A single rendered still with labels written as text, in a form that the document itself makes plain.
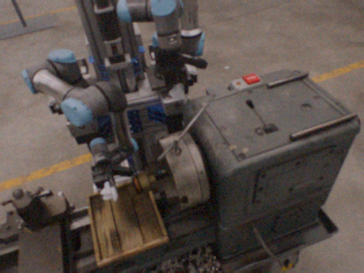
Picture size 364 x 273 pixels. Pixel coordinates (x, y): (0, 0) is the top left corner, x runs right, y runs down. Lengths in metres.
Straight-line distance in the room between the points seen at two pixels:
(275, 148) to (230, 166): 0.18
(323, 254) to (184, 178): 1.47
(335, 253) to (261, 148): 1.42
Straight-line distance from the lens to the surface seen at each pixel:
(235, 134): 1.18
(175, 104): 1.59
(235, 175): 1.09
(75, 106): 1.18
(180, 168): 1.14
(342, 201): 2.67
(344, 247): 2.47
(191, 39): 1.53
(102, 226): 1.45
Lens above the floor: 2.08
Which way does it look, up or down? 45 degrees down
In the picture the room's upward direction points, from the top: 7 degrees counter-clockwise
